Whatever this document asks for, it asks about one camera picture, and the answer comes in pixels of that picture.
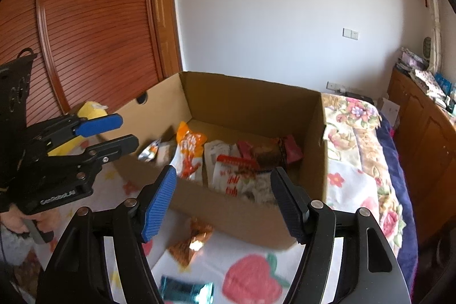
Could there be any white cardboard box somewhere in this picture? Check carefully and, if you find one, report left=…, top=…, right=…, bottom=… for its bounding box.
left=377, top=97, right=402, bottom=129

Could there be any orange snack bag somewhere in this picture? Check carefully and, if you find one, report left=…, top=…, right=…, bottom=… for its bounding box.
left=173, top=121, right=208, bottom=181

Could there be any red wooden slatted wardrobe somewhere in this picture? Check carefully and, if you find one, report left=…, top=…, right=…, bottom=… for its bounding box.
left=0, top=0, right=169, bottom=121

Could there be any pile of assorted small goods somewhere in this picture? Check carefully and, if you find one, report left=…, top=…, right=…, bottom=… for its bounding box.
left=395, top=47, right=456, bottom=117

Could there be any brown cardboard box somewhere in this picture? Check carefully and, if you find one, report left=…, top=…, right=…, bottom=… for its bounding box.
left=97, top=71, right=328, bottom=251

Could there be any navy blue blanket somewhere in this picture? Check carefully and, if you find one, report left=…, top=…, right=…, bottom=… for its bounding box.
left=376, top=112, right=419, bottom=287

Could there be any brown wooden door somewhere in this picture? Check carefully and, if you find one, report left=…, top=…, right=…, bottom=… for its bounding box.
left=150, top=0, right=183, bottom=80

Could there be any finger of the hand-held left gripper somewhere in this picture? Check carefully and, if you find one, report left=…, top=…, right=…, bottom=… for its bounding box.
left=36, top=134, right=140, bottom=185
left=26, top=113, right=124, bottom=157

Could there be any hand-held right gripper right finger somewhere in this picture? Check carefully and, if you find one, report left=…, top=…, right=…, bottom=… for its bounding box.
left=270, top=166, right=411, bottom=304

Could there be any red candy bar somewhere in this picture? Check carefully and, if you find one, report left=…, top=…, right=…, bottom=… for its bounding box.
left=237, top=134, right=304, bottom=170

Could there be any brown wooden cabinet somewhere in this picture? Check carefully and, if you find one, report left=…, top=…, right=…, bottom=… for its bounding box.
left=386, top=66, right=456, bottom=245

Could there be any red white snack packet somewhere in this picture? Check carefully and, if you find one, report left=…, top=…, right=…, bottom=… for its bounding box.
left=210, top=154, right=261, bottom=198

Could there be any teal foil snack packet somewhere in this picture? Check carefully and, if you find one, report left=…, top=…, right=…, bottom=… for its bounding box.
left=158, top=275, right=215, bottom=302

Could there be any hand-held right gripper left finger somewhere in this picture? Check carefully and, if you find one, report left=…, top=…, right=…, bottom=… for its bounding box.
left=35, top=165, right=178, bottom=304

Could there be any dark cloth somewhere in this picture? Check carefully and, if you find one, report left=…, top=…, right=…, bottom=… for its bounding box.
left=341, top=89, right=375, bottom=104

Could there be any person's left hand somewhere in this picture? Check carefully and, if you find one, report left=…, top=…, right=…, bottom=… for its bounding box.
left=0, top=208, right=55, bottom=237

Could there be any person's left forearm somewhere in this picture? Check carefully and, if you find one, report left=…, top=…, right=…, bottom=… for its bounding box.
left=0, top=229, right=36, bottom=267

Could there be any grey white snack packet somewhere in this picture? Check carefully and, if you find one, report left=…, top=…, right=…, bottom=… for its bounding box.
left=241, top=172, right=280, bottom=205

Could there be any yellow plush toy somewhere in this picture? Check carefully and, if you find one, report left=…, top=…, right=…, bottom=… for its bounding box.
left=47, top=101, right=109, bottom=157

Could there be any small orange gold snack packet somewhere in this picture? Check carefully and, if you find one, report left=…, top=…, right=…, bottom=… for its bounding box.
left=168, top=216, right=215, bottom=268

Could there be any small silver snack packet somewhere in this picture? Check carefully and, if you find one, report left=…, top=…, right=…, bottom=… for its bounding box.
left=138, top=139, right=162, bottom=162

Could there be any pale patterned curtain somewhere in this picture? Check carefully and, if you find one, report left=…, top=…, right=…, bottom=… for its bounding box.
left=412, top=0, right=447, bottom=74

